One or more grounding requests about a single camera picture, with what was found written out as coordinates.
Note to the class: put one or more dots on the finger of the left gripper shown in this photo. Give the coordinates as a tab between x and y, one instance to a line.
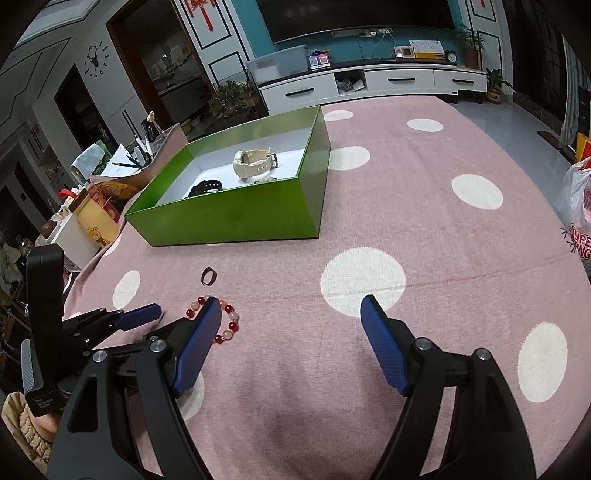
91	328

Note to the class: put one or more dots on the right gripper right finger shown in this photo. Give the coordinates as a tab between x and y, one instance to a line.
487	437

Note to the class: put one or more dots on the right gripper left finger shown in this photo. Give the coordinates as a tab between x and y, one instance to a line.
95	437

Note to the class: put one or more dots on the black wrist watch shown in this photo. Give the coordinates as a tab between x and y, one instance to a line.
205	187

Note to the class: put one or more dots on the cream wrist watch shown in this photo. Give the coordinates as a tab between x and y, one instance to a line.
253	162

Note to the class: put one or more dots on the left hand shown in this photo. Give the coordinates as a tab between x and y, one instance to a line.
34	435

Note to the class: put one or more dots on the white box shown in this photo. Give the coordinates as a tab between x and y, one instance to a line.
78	247

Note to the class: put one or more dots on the yellow bear paper bag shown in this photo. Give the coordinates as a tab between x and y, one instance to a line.
97	216

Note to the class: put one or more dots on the white paper sheet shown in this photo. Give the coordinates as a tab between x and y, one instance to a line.
122	164

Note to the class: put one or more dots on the green cardboard box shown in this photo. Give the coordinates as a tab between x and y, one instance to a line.
283	204

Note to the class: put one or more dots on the pink desk organizer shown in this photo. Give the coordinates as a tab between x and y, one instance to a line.
164	149

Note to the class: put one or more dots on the pink polka dot blanket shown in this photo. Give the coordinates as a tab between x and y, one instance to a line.
444	214

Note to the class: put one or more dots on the white plastic shopping bag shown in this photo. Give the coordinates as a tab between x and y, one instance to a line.
573	209

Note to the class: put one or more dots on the potted plant in black pot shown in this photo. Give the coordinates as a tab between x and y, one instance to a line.
237	102

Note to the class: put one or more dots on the clear storage bin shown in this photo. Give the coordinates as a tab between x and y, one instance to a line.
279	65

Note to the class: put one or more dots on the black television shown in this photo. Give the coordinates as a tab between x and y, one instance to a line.
287	19

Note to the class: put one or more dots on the white TV cabinet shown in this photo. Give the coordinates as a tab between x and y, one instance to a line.
319	88

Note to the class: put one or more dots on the small potted plant right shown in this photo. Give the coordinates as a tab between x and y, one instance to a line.
472	44

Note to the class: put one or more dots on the wall clock with deer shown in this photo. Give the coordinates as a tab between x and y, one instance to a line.
96	59

